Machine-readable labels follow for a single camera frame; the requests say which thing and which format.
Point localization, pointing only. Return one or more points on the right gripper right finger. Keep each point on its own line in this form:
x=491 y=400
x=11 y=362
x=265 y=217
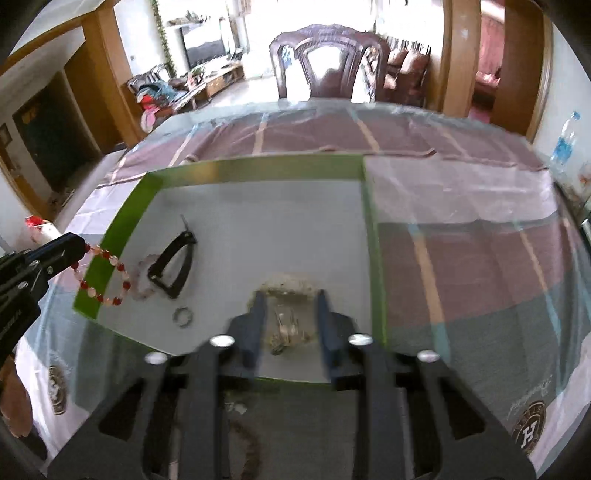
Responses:
x=415 y=419

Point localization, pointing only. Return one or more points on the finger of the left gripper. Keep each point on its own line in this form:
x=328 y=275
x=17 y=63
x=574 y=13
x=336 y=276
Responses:
x=47 y=260

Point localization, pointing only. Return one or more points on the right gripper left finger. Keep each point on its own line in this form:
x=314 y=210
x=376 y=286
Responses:
x=127 y=436

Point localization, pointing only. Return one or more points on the silver charm earrings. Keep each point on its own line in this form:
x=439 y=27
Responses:
x=287 y=332

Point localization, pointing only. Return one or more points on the black wrist watch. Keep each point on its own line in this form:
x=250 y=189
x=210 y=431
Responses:
x=170 y=271

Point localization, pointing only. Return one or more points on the person left hand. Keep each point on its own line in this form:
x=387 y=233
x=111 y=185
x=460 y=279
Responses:
x=16 y=409

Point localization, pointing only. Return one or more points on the red white cup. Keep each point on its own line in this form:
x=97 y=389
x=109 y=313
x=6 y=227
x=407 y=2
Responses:
x=40 y=230

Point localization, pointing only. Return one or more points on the green cardboard box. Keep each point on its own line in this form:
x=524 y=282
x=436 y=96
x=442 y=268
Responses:
x=254 y=218

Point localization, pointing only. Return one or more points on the striped bed sheet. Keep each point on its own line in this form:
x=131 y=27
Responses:
x=483 y=262

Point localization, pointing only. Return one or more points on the pile of clothes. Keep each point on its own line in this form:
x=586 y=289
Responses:
x=155 y=91

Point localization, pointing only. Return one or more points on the black television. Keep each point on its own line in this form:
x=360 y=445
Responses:
x=202 y=43

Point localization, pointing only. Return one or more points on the plastic water bottle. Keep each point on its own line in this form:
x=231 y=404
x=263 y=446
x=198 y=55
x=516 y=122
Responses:
x=566 y=142

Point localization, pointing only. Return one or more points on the carved wooden chair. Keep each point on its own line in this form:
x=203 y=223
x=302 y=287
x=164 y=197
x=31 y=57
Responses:
x=331 y=57

